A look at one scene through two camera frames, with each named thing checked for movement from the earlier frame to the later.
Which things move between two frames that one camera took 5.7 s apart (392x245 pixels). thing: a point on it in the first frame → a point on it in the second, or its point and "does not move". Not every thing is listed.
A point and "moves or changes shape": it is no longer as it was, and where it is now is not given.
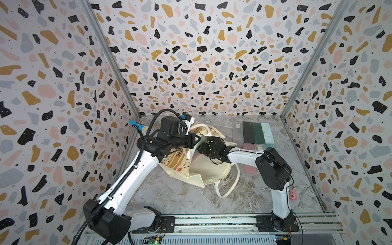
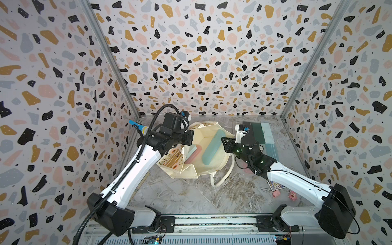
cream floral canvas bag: x=209 y=162 moves or changes shape
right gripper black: x=203 y=147 → x=230 y=146
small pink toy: x=293 y=194 does not move
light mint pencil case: x=268 y=135 does not move
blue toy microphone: x=144 y=129 does not move
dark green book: x=258 y=134 does not move
